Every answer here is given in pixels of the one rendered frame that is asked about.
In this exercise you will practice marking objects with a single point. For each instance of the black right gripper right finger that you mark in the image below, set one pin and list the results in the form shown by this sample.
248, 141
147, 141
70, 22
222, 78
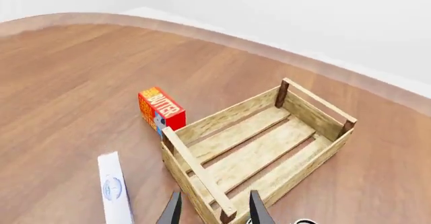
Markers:
258, 210

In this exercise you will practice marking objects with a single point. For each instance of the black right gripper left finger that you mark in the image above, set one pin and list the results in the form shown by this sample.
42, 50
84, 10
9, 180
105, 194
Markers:
171, 212

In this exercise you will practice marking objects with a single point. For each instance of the wooden slat tray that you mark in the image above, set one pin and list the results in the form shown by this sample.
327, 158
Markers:
256, 145

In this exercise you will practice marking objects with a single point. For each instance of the white printed box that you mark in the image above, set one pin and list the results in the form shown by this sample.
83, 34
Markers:
114, 183

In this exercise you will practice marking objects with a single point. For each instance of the red butter box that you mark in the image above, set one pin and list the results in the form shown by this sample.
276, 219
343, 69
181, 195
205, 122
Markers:
163, 110

